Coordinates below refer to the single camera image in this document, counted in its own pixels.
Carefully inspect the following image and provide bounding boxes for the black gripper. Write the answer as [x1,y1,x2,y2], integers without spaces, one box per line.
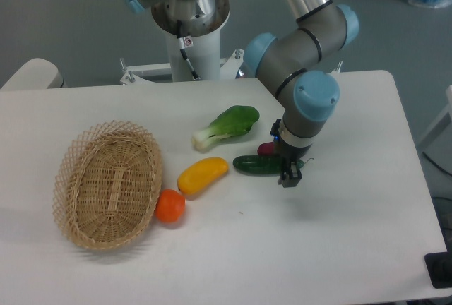
[270,119,311,188]

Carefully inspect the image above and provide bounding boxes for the green cucumber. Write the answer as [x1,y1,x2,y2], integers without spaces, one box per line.
[232,155,314,176]

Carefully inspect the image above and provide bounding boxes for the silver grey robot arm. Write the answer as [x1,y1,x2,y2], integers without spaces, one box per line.
[124,0,359,187]

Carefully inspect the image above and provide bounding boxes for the purple sweet potato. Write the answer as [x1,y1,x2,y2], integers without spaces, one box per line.
[257,142,275,156]

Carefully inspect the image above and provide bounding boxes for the green bok choy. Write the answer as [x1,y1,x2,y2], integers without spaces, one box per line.
[191,105,260,151]

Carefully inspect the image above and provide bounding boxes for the yellow mango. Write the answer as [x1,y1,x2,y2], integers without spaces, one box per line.
[177,157,229,196]

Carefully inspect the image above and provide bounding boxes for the orange bell pepper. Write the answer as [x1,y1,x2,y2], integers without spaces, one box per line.
[155,189,186,223]

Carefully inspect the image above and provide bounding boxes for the white side furniture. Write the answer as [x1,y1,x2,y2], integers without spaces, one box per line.
[416,85,452,157]

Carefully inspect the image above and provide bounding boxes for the woven wicker basket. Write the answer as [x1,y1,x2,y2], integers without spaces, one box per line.
[53,121,162,250]

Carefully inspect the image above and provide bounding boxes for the black device at edge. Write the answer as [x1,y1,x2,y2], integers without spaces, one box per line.
[424,251,451,289]

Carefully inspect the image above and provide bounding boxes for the white chair back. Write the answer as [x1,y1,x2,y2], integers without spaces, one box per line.
[1,58,67,92]

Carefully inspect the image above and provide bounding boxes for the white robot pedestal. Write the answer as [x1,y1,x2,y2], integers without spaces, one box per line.
[120,0,244,85]

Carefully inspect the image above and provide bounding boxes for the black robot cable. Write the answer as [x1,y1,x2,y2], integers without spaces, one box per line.
[175,18,202,82]

